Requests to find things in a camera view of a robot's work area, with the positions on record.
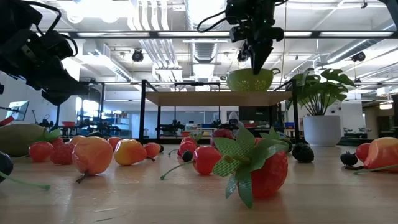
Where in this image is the green-brown kiwi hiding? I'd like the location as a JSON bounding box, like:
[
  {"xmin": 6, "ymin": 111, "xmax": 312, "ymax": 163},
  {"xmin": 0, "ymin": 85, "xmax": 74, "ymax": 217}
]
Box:
[{"xmin": 0, "ymin": 123, "xmax": 47, "ymax": 157}]

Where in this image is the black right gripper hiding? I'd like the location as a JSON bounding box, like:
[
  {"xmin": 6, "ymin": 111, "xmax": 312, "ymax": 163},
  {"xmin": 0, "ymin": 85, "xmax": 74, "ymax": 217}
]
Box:
[{"xmin": 226, "ymin": 0, "xmax": 285, "ymax": 75}]

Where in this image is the green plastic colander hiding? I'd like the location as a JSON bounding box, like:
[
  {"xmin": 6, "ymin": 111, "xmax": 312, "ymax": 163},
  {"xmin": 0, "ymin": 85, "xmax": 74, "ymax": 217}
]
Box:
[{"xmin": 226, "ymin": 67, "xmax": 282, "ymax": 93}]

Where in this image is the dark red plum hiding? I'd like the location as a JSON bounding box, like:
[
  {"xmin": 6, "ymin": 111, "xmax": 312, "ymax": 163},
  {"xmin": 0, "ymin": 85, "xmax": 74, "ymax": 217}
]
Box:
[{"xmin": 210, "ymin": 128, "xmax": 234, "ymax": 147}]

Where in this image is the green plant in white pot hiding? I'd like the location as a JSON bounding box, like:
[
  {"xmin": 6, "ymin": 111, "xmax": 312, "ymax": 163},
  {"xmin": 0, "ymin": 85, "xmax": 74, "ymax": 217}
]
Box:
[{"xmin": 285, "ymin": 67, "xmax": 357, "ymax": 147}]

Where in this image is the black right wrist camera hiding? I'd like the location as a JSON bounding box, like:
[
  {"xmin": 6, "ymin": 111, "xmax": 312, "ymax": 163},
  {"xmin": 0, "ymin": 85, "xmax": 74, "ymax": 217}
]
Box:
[{"xmin": 229, "ymin": 26, "xmax": 249, "ymax": 44}]

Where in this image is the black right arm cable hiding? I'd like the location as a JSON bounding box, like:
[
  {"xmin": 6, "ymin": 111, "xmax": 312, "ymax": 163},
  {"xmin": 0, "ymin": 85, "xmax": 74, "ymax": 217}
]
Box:
[{"xmin": 197, "ymin": 11, "xmax": 231, "ymax": 34}]

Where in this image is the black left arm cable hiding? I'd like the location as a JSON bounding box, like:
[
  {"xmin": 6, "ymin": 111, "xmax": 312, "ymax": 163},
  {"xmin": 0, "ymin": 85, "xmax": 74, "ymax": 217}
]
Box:
[{"xmin": 21, "ymin": 0, "xmax": 79, "ymax": 57}]

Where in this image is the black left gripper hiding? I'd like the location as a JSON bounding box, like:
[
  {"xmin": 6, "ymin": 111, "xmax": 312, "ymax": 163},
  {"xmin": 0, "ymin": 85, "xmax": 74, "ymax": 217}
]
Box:
[{"xmin": 0, "ymin": 29, "xmax": 90, "ymax": 106}]

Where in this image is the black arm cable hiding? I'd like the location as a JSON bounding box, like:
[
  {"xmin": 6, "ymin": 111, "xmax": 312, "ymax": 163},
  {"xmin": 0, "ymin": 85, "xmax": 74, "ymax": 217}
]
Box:
[
  {"xmin": 197, "ymin": 11, "xmax": 231, "ymax": 34},
  {"xmin": 21, "ymin": 0, "xmax": 79, "ymax": 57}
]

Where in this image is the red cherry with green stem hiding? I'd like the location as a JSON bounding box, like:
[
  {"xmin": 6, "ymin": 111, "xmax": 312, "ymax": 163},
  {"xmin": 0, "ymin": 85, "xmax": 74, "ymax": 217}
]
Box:
[
  {"xmin": 355, "ymin": 142, "xmax": 371, "ymax": 162},
  {"xmin": 29, "ymin": 141, "xmax": 54, "ymax": 163},
  {"xmin": 160, "ymin": 146, "xmax": 222, "ymax": 180}
]

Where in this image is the small red strawberry far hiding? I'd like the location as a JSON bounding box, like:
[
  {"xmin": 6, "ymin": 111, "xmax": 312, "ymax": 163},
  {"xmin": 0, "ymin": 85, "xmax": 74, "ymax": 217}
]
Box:
[{"xmin": 167, "ymin": 141, "xmax": 198, "ymax": 157}]

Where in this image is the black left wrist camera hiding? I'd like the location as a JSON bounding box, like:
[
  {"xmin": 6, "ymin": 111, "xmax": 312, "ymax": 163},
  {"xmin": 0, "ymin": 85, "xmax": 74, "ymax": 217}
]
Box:
[{"xmin": 39, "ymin": 30, "xmax": 75, "ymax": 60}]

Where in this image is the red raspberry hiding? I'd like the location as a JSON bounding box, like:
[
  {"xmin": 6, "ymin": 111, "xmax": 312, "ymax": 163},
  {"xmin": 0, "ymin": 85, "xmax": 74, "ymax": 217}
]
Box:
[{"xmin": 50, "ymin": 142, "xmax": 75, "ymax": 166}]

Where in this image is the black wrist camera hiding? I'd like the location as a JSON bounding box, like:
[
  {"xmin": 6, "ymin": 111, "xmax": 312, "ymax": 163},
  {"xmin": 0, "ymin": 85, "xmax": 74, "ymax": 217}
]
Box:
[
  {"xmin": 39, "ymin": 30, "xmax": 75, "ymax": 60},
  {"xmin": 229, "ymin": 26, "xmax": 249, "ymax": 44}
]

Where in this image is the orange yellow peach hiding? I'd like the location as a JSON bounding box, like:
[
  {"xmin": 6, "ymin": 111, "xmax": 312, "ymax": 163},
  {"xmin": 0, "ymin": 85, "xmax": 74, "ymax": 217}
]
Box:
[
  {"xmin": 113, "ymin": 138, "xmax": 156, "ymax": 167},
  {"xmin": 344, "ymin": 136, "xmax": 398, "ymax": 174},
  {"xmin": 68, "ymin": 134, "xmax": 86, "ymax": 147},
  {"xmin": 72, "ymin": 136, "xmax": 114, "ymax": 184},
  {"xmin": 107, "ymin": 136, "xmax": 123, "ymax": 152}
]

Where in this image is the person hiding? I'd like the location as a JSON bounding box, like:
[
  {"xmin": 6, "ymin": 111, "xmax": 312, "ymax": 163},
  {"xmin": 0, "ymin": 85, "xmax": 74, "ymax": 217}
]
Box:
[{"xmin": 228, "ymin": 111, "xmax": 246, "ymax": 138}]

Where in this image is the dark berry with green stem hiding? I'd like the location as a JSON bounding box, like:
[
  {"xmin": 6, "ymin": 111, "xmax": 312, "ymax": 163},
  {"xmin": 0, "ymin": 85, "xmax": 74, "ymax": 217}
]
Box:
[{"xmin": 0, "ymin": 151, "xmax": 51, "ymax": 191}]

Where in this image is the black overhead crossbar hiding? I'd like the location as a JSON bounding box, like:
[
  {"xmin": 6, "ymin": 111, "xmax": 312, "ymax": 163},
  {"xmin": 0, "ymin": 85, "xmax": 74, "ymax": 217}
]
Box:
[{"xmin": 67, "ymin": 30, "xmax": 398, "ymax": 40}]

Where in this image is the black blackberry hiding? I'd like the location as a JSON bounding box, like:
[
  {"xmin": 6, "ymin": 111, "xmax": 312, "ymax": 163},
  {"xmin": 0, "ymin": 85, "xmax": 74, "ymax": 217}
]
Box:
[{"xmin": 291, "ymin": 142, "xmax": 315, "ymax": 164}]

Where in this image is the wooden shelf with black legs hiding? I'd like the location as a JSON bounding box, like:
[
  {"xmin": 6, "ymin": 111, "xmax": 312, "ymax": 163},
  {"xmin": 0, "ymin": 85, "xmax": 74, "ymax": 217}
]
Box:
[{"xmin": 139, "ymin": 78, "xmax": 302, "ymax": 147}]

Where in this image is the large strawberry with green leaves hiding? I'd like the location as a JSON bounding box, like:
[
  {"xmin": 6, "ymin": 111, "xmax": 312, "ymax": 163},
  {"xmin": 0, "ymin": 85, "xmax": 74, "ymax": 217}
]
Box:
[{"xmin": 212, "ymin": 126, "xmax": 289, "ymax": 209}]

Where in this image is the small orange-red strawberry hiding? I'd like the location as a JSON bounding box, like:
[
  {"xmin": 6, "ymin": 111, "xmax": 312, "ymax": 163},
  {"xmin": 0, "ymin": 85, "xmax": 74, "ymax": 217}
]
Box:
[{"xmin": 143, "ymin": 142, "xmax": 162, "ymax": 159}]

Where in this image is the black ceiling spotlight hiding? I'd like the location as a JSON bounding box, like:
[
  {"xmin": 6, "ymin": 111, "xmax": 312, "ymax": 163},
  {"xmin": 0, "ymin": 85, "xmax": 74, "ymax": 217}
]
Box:
[
  {"xmin": 131, "ymin": 49, "xmax": 145, "ymax": 63},
  {"xmin": 237, "ymin": 43, "xmax": 251, "ymax": 63},
  {"xmin": 351, "ymin": 51, "xmax": 367, "ymax": 63}
]

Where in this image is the red strawberry with green leaves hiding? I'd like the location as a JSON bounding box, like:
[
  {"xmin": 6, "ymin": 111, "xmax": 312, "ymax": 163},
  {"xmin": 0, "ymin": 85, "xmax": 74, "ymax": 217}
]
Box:
[
  {"xmin": 181, "ymin": 131, "xmax": 205, "ymax": 146},
  {"xmin": 256, "ymin": 126, "xmax": 293, "ymax": 153},
  {"xmin": 35, "ymin": 128, "xmax": 65, "ymax": 149}
]

